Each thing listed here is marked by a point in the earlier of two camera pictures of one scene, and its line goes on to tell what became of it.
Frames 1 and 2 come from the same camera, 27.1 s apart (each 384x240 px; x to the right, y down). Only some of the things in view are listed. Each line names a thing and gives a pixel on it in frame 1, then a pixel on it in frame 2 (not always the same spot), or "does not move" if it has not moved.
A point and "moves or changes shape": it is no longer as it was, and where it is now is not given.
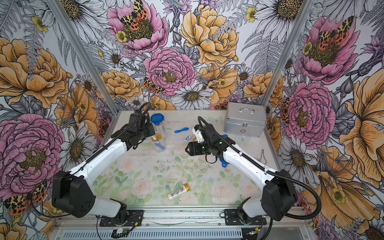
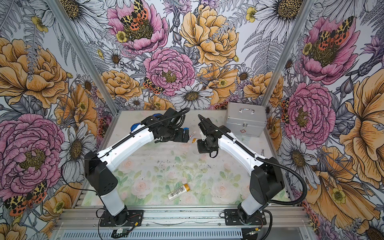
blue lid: (224, 163) moves or changes shape
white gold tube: (185, 188) does not move
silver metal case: (245, 119) does not move
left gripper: (151, 132) → (178, 138)
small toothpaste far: (188, 137) does not move
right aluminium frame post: (303, 15) does not move
